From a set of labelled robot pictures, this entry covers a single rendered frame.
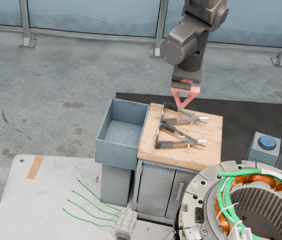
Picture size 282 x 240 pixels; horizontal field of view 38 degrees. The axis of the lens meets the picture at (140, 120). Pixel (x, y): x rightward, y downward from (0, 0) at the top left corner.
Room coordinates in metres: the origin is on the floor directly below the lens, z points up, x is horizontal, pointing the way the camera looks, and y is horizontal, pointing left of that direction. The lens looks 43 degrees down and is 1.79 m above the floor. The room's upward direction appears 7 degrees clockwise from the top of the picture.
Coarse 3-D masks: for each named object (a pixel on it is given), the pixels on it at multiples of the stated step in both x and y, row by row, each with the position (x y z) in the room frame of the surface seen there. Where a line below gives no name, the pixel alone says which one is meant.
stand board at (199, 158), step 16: (160, 112) 0.83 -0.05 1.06; (176, 112) 0.84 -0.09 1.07; (192, 112) 0.84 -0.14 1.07; (144, 128) 0.76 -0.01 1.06; (176, 128) 0.77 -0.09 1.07; (192, 128) 0.78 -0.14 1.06; (208, 128) 0.79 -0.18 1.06; (144, 144) 0.70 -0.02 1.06; (192, 144) 0.72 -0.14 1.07; (208, 144) 0.73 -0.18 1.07; (160, 160) 0.67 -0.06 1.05; (176, 160) 0.67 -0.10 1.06; (192, 160) 0.67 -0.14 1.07; (208, 160) 0.68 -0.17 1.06
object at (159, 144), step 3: (159, 141) 0.69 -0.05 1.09; (162, 141) 0.69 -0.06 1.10; (165, 141) 0.69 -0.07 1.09; (168, 141) 0.69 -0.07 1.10; (171, 141) 0.69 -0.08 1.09; (156, 144) 0.68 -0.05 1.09; (159, 144) 0.68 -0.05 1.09; (162, 144) 0.68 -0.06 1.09; (165, 144) 0.69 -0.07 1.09; (168, 144) 0.69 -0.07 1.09; (171, 144) 0.69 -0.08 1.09; (162, 147) 0.68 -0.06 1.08; (165, 147) 0.69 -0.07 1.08; (168, 147) 0.69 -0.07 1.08; (171, 147) 0.69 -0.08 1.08
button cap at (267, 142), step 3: (261, 138) 0.80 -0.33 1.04; (264, 138) 0.80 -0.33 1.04; (267, 138) 0.80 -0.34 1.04; (270, 138) 0.80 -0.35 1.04; (261, 141) 0.79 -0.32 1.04; (264, 141) 0.79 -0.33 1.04; (267, 141) 0.79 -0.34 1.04; (270, 141) 0.79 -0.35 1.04; (273, 141) 0.79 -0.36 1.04; (261, 144) 0.78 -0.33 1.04; (264, 144) 0.78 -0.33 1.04; (267, 144) 0.78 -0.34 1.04; (270, 144) 0.78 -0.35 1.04; (273, 144) 0.78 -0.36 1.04; (267, 147) 0.77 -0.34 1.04; (270, 147) 0.77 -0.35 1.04
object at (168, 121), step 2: (166, 118) 0.77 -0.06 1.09; (168, 118) 0.77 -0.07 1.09; (170, 118) 0.78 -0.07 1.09; (172, 118) 0.78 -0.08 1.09; (174, 118) 0.78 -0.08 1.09; (162, 120) 0.76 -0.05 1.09; (164, 120) 0.77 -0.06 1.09; (166, 120) 0.77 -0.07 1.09; (168, 120) 0.77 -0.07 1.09; (170, 120) 0.77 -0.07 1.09; (172, 120) 0.77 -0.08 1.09; (174, 120) 0.77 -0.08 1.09; (176, 120) 0.77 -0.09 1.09; (164, 122) 0.77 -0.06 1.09; (166, 122) 0.77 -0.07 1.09; (168, 122) 0.77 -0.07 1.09; (170, 122) 0.77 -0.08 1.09; (172, 122) 0.77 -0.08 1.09; (174, 122) 0.77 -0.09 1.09; (176, 122) 0.77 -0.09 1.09; (168, 124) 0.77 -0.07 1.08; (170, 124) 0.77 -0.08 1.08; (172, 124) 0.77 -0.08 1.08; (174, 124) 0.77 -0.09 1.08
